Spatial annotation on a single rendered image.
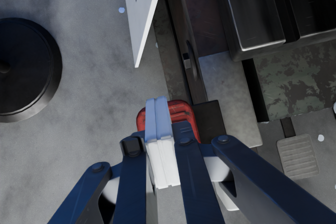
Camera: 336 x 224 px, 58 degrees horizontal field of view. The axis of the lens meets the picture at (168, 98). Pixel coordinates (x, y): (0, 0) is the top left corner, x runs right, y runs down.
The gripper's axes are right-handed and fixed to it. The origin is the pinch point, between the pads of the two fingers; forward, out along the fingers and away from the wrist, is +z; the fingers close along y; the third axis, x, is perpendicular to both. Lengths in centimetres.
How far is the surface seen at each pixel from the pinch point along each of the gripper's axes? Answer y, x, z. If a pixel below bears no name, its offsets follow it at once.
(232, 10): 10.8, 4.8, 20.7
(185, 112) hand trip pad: 2.2, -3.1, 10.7
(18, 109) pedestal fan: -51, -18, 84
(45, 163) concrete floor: -46, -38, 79
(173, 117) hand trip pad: 1.0, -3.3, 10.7
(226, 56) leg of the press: 10.1, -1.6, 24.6
